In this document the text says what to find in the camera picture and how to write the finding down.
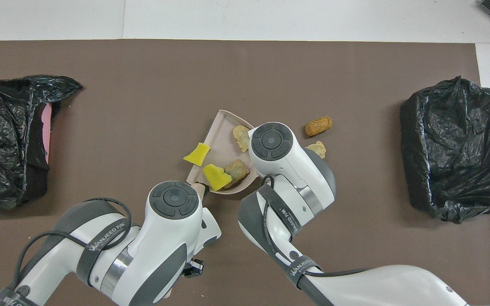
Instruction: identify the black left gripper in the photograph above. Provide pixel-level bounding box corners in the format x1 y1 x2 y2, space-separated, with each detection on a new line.
183 259 206 279

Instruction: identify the yellow green sponge block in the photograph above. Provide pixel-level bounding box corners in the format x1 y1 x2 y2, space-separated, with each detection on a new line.
202 164 232 192

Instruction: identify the long pale sponge scrap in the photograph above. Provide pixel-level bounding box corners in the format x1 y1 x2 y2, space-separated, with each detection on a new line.
224 159 250 185

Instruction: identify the wavy yellow green sponge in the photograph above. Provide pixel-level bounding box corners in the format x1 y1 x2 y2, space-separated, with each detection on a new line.
183 142 211 167

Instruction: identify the round pale sponge scrap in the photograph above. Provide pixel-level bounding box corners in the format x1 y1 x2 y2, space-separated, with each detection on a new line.
232 125 252 153

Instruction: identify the beige plastic dustpan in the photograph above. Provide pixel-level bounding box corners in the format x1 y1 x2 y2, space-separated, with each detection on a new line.
185 110 259 195

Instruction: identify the jagged pale sponge scrap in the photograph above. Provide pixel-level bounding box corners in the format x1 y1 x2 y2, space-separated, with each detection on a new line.
306 141 327 160

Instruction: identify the brown sponge chunk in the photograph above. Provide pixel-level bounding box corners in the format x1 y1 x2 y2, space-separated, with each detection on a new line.
305 116 334 138

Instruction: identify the black bag bin pink inside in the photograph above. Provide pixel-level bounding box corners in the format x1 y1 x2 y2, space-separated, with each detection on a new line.
0 75 83 210

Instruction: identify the brown table mat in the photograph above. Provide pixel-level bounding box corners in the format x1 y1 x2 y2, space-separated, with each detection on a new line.
0 40 490 306

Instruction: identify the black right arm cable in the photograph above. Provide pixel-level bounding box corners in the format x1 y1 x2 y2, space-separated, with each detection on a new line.
262 174 373 277

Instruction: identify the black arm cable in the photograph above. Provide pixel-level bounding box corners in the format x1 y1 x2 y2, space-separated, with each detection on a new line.
262 174 373 277
13 198 133 294

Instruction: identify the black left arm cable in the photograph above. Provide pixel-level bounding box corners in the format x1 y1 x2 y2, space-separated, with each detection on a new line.
13 198 133 294

